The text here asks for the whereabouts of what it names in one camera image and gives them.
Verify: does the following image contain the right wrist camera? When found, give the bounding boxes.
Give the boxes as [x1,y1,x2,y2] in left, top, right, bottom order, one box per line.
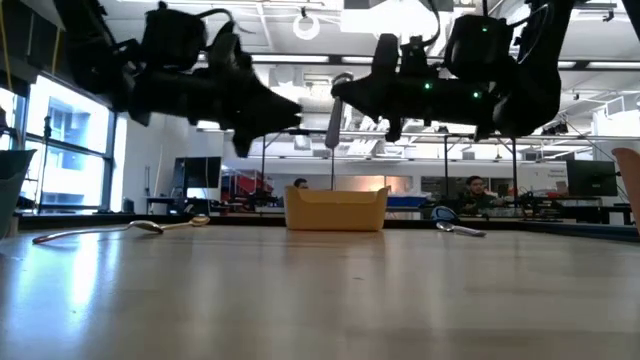
[443,13,516,84]

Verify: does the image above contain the window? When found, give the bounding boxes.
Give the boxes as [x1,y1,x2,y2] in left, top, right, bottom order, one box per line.
[0,74,121,214]

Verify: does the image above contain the red-handled spoon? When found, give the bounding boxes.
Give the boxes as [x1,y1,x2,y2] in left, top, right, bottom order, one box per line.
[31,219,165,246]

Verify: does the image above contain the red machine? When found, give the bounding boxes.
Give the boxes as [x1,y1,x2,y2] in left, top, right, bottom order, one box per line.
[221,168,264,207]

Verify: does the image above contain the blue white round object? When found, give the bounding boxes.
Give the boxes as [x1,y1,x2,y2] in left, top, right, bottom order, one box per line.
[430,205,460,223]

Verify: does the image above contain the white cable coil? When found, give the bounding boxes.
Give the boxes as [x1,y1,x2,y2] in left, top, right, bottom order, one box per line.
[292,12,321,41]

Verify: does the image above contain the black tripod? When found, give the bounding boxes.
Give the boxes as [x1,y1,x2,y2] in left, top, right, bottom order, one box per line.
[40,114,54,211]

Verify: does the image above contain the black monitor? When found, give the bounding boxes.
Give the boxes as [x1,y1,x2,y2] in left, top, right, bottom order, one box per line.
[566,159,619,198]
[172,156,223,190]

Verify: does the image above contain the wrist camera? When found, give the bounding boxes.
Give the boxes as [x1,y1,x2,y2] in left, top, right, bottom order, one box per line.
[141,5,209,72]
[443,13,516,84]

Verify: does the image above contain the pink plastic bin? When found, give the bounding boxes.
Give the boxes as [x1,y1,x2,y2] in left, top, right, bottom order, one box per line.
[611,146,640,236]

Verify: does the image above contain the black workstation frame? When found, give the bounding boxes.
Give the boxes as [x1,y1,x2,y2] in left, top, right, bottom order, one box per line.
[442,132,521,201]
[259,128,337,192]

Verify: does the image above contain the blue box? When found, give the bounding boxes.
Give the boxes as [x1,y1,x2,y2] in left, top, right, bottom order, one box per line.
[388,193,432,209]

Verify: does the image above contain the yellow plastic bin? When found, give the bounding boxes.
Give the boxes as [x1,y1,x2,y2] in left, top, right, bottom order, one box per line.
[284,185,391,232]

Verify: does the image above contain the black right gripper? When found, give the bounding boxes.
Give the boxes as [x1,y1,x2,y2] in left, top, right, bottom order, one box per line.
[331,32,501,144]

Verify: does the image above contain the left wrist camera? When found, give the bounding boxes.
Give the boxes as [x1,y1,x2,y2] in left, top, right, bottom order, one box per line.
[141,5,209,72]

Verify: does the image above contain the silver spoon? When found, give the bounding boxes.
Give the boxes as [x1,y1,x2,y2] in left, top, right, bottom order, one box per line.
[435,220,488,238]

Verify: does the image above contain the purple-handled spoon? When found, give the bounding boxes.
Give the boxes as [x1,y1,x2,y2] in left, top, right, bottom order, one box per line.
[324,71,355,151]

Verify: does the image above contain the black table edge rail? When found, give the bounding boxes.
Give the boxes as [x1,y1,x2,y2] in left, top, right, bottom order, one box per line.
[19,211,640,245]

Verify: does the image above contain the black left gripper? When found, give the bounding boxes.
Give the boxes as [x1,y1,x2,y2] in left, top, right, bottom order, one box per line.
[124,19,304,159]

